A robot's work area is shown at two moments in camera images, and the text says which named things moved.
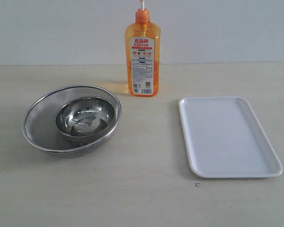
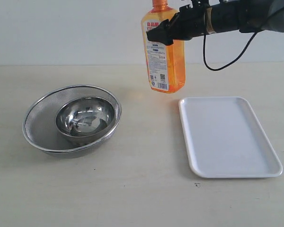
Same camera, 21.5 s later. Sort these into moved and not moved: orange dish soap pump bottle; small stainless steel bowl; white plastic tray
Moved: orange dish soap pump bottle
Not moved: small stainless steel bowl; white plastic tray
